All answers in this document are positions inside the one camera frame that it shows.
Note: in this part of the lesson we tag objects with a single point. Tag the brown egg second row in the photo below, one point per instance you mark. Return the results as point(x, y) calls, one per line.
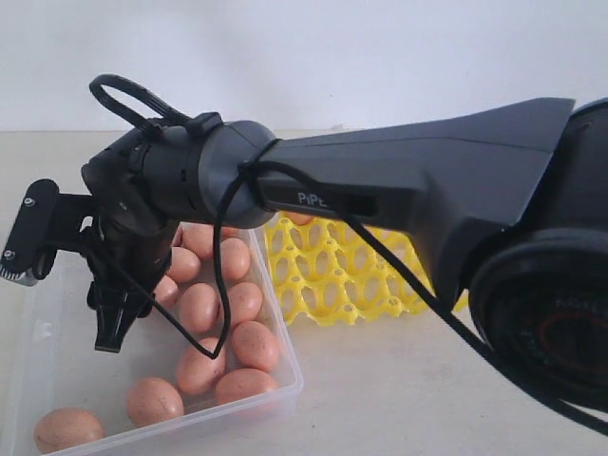
point(184, 266)

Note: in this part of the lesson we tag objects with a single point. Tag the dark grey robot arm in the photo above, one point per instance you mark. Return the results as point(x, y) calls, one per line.
point(498, 220)

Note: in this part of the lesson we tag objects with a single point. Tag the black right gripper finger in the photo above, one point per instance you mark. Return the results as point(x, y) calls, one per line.
point(116, 312)

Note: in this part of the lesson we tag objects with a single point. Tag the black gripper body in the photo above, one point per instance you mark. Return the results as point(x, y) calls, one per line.
point(128, 266)

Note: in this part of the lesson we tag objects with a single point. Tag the brown egg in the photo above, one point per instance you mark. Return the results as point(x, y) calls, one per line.
point(197, 373)
point(198, 238)
point(243, 383)
point(255, 346)
point(66, 427)
point(245, 301)
point(228, 232)
point(235, 258)
point(167, 292)
point(298, 219)
point(199, 308)
point(152, 400)

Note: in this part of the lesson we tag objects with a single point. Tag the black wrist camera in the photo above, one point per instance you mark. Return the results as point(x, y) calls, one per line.
point(26, 257)

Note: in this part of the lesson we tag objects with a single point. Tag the yellow plastic egg tray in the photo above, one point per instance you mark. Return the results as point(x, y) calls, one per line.
point(327, 273)

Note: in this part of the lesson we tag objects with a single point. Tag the clear plastic box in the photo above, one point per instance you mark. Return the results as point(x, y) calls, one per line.
point(56, 366)

